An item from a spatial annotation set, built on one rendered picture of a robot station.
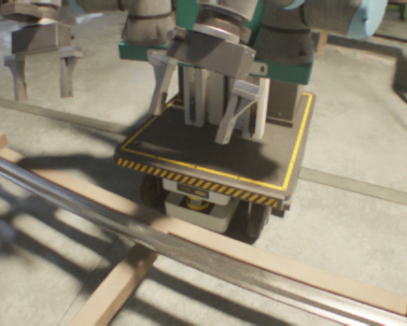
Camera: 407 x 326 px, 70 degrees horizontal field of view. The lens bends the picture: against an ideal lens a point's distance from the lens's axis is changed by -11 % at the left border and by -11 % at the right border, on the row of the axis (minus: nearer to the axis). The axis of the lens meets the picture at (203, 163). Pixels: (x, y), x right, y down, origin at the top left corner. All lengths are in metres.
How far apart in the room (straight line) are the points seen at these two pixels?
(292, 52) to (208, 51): 0.48
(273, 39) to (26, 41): 0.64
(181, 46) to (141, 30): 0.60
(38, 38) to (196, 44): 0.35
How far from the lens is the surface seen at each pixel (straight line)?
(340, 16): 0.85
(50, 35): 0.70
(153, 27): 1.11
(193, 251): 0.80
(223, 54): 0.49
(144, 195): 1.37
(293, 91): 1.37
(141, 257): 0.91
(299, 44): 0.96
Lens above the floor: 1.01
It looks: 36 degrees down
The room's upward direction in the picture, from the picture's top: straight up
